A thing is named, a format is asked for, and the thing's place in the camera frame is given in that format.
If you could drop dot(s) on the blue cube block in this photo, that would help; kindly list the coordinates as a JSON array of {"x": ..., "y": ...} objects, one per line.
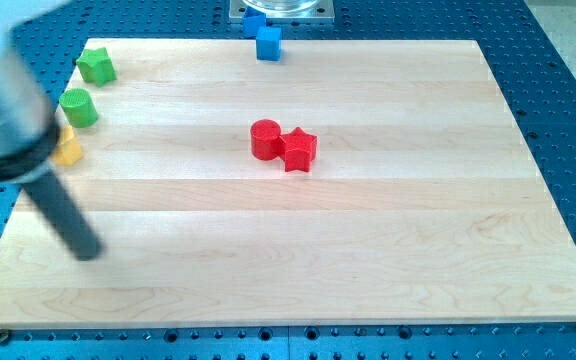
[{"x": 268, "y": 43}]

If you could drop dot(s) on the green cylinder block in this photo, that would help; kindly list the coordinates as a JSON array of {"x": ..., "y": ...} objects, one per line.
[{"x": 78, "y": 107}]

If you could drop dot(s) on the green star block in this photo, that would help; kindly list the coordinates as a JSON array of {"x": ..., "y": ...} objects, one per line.
[{"x": 95, "y": 66}]

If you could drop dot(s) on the red star block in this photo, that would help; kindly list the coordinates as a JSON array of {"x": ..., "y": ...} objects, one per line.
[{"x": 299, "y": 150}]

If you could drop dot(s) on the blue block behind board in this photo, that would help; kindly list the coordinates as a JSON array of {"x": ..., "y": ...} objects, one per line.
[{"x": 252, "y": 21}]

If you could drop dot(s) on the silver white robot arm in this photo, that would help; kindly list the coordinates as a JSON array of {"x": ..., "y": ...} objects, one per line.
[{"x": 29, "y": 133}]

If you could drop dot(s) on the red cylinder block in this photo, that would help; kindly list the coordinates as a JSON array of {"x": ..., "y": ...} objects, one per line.
[{"x": 265, "y": 140}]

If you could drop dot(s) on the light wooden board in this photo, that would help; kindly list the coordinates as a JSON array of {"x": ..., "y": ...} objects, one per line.
[{"x": 423, "y": 205}]

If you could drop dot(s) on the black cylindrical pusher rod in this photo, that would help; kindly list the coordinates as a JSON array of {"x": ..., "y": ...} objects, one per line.
[{"x": 55, "y": 203}]

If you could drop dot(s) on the yellow block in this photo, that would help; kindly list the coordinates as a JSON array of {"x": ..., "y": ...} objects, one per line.
[{"x": 68, "y": 150}]

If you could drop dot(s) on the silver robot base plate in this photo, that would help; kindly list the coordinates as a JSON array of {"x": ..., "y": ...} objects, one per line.
[{"x": 285, "y": 11}]

